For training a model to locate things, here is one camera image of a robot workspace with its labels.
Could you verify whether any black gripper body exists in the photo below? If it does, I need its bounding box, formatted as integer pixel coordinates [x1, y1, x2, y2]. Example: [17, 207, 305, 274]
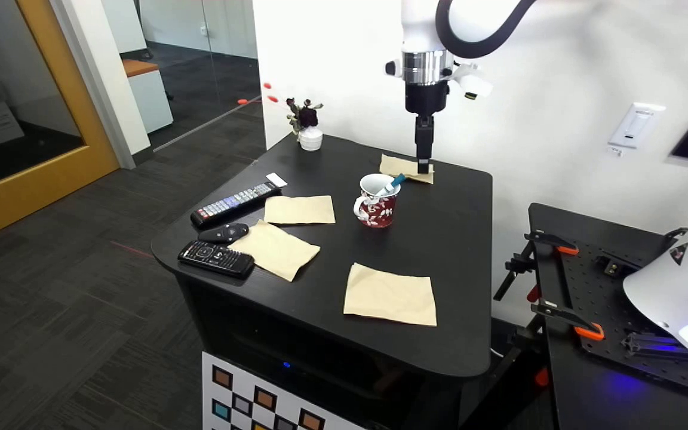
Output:
[403, 78, 452, 141]

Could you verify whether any white red patterned mug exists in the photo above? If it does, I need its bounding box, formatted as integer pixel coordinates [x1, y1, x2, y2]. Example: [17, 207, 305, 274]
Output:
[351, 173, 401, 231]

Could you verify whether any small folded beige napkin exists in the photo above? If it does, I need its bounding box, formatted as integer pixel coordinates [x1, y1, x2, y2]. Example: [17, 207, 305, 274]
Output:
[378, 152, 438, 187]

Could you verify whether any white cup with pens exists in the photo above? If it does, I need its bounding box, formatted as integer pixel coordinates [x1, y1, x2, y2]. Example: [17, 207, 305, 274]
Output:
[281, 94, 327, 156]

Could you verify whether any large beige paper napkin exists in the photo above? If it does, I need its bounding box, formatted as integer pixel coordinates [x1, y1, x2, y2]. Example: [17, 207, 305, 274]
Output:
[341, 260, 440, 329]

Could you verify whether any long remote with coloured buttons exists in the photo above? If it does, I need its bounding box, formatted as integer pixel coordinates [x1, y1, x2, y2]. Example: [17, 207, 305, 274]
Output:
[188, 169, 290, 231]

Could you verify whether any small oval black remote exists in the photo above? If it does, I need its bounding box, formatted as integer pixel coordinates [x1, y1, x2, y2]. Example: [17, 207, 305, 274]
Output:
[195, 222, 251, 246]

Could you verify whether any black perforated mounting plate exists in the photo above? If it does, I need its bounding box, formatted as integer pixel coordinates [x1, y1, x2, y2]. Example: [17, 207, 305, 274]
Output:
[554, 236, 688, 402]

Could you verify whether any wide black remote control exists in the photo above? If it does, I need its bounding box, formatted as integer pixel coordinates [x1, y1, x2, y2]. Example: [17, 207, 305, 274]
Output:
[177, 238, 257, 281]

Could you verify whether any black table cart body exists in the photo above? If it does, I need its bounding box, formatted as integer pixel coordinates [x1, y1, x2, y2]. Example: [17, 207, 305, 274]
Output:
[175, 273, 495, 430]

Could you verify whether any white cabinet wooden top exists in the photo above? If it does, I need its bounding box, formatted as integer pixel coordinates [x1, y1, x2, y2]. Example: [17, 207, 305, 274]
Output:
[119, 56, 177, 136]

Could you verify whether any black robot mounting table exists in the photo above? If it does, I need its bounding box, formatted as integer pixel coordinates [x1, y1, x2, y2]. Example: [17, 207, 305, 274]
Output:
[525, 200, 688, 430]

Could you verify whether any colour checker board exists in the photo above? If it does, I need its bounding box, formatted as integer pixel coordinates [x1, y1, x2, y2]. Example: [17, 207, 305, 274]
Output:
[199, 348, 365, 430]

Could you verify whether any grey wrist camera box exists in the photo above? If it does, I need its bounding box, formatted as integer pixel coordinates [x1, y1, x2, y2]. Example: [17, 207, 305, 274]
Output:
[448, 63, 483, 102]

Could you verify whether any orange handled bar clamp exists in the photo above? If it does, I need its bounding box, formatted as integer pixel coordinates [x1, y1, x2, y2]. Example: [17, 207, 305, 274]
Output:
[491, 228, 582, 304]
[529, 293, 609, 346]
[531, 364, 554, 393]

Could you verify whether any white wall plate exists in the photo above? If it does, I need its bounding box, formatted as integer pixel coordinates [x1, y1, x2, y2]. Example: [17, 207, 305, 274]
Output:
[606, 100, 668, 156]

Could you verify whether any orange wooden door frame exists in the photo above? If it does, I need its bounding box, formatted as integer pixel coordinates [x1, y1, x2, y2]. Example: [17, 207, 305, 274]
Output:
[0, 0, 121, 238]

